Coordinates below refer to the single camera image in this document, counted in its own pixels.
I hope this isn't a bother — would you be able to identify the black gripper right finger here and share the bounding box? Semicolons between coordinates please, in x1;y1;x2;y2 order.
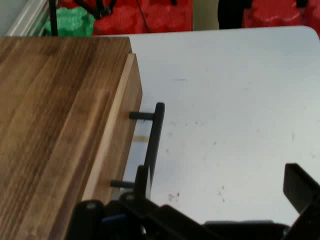
283;163;320;240

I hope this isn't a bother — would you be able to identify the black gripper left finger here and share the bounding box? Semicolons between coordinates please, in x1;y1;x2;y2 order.
72;164;216;240

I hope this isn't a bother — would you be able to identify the light wooden drawer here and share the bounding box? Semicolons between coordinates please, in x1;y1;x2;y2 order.
82;52;143;202

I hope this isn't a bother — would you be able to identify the black metal drawer handle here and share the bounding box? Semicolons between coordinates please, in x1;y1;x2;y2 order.
109;101;166;198

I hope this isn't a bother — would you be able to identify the dark wooden drawer cabinet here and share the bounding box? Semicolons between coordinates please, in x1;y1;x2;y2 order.
0;36;133;240

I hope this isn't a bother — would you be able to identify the black bulky object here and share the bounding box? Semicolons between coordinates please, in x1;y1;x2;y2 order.
217;0;254;31

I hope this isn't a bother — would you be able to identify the large red foam block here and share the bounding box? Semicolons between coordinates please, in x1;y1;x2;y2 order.
59;0;194;36

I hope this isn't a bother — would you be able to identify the green foam block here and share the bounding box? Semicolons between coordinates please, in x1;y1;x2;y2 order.
44;6;96;37

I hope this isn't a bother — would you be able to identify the thin black tripod cable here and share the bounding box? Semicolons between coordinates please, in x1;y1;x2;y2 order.
135;0;152;34

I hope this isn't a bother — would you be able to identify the aluminium wall rail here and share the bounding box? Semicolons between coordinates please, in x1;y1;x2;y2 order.
4;0;52;37

